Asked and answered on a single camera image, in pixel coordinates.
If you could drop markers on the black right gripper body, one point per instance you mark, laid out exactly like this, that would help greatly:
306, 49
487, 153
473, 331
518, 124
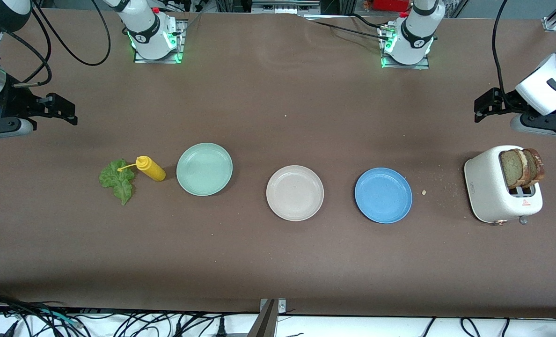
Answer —
10, 103

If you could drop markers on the dark crust bread slice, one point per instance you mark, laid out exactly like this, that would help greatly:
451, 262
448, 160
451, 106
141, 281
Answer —
537, 166

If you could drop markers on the light brown bread slice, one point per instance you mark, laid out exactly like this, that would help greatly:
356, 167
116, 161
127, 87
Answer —
512, 168

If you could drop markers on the aluminium corner profile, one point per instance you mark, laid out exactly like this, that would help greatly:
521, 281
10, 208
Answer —
550, 22

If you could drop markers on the yellow squeeze bottle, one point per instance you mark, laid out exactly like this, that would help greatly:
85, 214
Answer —
152, 170

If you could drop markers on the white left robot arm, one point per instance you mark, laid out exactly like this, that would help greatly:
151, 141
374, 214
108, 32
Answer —
416, 32

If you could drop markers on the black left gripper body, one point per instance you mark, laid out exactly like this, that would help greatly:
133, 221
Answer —
508, 101

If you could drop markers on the beige plate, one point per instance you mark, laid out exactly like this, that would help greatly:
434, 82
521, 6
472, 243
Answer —
295, 193

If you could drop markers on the red box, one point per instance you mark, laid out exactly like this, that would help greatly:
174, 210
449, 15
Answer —
390, 4

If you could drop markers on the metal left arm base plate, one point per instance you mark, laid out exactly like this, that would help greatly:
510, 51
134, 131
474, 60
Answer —
418, 66

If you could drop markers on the mint green plate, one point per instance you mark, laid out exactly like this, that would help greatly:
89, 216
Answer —
204, 169

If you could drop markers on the white toaster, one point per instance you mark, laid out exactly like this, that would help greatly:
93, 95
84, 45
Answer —
486, 187

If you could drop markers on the grey metal table bracket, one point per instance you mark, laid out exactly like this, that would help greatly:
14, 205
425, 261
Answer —
268, 323

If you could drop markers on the blue plate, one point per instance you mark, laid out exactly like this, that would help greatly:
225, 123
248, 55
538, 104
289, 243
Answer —
383, 195

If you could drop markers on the green lettuce leaf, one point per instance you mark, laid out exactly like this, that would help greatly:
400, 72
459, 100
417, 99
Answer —
119, 182

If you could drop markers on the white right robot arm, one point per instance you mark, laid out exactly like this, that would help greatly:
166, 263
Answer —
149, 32

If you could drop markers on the black power plug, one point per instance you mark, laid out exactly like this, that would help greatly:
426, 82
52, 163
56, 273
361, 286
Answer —
221, 327

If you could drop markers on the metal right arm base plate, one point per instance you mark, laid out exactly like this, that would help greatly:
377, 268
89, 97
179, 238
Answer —
180, 32

